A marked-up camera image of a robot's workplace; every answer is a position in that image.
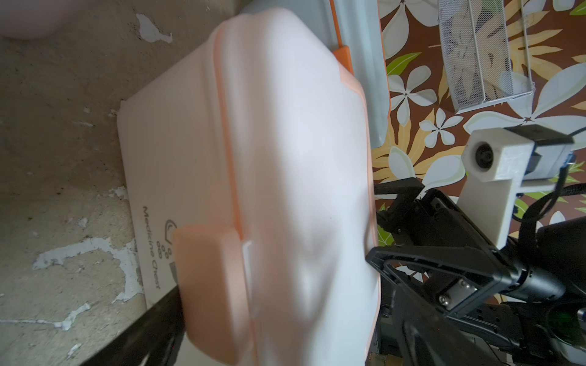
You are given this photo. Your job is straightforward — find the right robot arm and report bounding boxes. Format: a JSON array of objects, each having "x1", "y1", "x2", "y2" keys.
[{"x1": 366, "y1": 178, "x2": 585, "y2": 365}]

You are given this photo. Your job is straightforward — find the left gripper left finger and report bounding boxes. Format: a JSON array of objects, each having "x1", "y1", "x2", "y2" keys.
[{"x1": 82, "y1": 287, "x2": 186, "y2": 365}]

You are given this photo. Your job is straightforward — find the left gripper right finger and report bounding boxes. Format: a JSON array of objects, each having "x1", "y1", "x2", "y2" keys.
[{"x1": 392, "y1": 285, "x2": 499, "y2": 365}]

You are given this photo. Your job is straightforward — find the pink first aid kit box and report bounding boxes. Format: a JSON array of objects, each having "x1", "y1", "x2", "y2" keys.
[{"x1": 1, "y1": 0, "x2": 88, "y2": 40}]

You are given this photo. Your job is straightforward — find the white first aid kit box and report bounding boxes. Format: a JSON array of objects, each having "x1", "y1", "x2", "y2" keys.
[{"x1": 117, "y1": 8, "x2": 381, "y2": 365}]

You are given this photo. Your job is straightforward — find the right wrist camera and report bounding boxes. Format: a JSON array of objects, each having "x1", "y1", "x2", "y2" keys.
[{"x1": 457, "y1": 124, "x2": 574, "y2": 249}]

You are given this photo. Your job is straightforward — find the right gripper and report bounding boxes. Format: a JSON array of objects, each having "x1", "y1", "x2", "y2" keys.
[{"x1": 366, "y1": 178, "x2": 566, "y2": 318}]

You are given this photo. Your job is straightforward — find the blue orange first aid kit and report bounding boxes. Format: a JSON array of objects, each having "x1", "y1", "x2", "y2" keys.
[{"x1": 242, "y1": 0, "x2": 390, "y2": 148}]

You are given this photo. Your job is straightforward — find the white mesh basket right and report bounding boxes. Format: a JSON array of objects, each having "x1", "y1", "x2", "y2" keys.
[{"x1": 438, "y1": 0, "x2": 535, "y2": 114}]

